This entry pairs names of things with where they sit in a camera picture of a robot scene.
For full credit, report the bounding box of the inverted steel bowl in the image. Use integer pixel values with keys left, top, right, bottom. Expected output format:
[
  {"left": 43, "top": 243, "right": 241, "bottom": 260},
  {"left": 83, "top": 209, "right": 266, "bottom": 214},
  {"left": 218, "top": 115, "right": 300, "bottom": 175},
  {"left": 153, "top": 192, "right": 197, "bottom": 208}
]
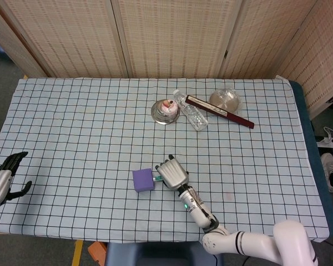
[{"left": 150, "top": 99, "right": 181, "bottom": 126}]

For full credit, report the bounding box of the checkered tablecloth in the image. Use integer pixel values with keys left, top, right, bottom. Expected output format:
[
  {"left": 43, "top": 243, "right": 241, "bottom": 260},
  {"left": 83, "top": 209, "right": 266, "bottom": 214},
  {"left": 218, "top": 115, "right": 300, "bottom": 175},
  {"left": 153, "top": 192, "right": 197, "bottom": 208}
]
[{"left": 0, "top": 74, "right": 329, "bottom": 244}]

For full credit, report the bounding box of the white sneaker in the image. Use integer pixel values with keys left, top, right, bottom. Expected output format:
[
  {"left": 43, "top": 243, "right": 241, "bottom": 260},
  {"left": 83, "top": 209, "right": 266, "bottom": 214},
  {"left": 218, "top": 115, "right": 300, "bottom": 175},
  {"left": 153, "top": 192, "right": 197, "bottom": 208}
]
[{"left": 320, "top": 152, "right": 333, "bottom": 193}]

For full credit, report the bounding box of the white cable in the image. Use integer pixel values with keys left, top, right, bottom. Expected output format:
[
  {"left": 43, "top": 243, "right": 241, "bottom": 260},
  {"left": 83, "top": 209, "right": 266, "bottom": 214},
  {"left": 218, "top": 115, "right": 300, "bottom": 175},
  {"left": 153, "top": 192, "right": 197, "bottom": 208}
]
[{"left": 316, "top": 126, "right": 333, "bottom": 149}]

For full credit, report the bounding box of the woven folding screen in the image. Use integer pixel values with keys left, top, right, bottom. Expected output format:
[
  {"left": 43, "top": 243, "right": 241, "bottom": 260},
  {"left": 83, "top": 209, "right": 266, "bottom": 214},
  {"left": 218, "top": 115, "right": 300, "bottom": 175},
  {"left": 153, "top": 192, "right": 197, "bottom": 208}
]
[{"left": 0, "top": 0, "right": 333, "bottom": 120}]

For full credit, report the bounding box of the pink toy cake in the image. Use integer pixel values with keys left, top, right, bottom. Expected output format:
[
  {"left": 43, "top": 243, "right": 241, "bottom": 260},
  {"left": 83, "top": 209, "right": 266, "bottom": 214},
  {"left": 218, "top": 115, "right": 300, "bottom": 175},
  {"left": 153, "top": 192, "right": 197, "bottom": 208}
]
[{"left": 160, "top": 99, "right": 179, "bottom": 117}]

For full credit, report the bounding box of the dark red long box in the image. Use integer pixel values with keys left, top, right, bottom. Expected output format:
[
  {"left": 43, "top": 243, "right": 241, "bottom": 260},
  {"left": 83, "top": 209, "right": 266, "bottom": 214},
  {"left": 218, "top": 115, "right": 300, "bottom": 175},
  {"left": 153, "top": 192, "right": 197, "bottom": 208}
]
[{"left": 184, "top": 95, "right": 255, "bottom": 130}]

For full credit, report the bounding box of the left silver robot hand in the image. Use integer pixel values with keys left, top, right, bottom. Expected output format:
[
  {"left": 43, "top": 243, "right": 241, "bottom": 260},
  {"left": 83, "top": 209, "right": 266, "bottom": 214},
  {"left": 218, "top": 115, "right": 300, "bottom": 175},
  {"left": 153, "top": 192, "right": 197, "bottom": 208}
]
[{"left": 0, "top": 151, "right": 33, "bottom": 207}]

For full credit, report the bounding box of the clear plastic water bottle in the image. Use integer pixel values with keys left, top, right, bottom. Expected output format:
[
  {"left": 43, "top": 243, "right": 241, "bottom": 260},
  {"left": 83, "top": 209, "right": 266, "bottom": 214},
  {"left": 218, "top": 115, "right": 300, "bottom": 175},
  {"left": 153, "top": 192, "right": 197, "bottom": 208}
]
[{"left": 173, "top": 89, "right": 209, "bottom": 131}]

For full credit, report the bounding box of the purple foam cube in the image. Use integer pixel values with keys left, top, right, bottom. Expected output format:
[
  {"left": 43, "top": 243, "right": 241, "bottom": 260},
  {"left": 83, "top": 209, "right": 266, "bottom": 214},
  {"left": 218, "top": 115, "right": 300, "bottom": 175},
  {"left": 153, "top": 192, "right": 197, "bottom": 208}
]
[{"left": 132, "top": 168, "right": 156, "bottom": 193}]

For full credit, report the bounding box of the orange box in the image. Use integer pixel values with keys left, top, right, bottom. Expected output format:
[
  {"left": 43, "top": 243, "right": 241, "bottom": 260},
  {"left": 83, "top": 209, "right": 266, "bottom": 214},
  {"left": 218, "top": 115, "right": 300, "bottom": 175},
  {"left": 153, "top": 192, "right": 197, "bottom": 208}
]
[{"left": 88, "top": 241, "right": 109, "bottom": 264}]

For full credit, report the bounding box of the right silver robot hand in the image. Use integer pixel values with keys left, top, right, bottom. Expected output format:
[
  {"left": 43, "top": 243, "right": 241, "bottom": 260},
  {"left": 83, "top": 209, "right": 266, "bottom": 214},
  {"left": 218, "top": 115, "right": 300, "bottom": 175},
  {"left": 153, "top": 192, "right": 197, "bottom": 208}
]
[{"left": 155, "top": 154, "right": 190, "bottom": 192}]

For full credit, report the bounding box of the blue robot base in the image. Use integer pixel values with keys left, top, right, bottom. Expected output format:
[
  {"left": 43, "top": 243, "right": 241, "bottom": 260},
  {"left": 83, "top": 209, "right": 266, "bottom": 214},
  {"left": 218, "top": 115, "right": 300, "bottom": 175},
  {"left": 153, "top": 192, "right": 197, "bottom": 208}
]
[{"left": 105, "top": 241, "right": 220, "bottom": 266}]

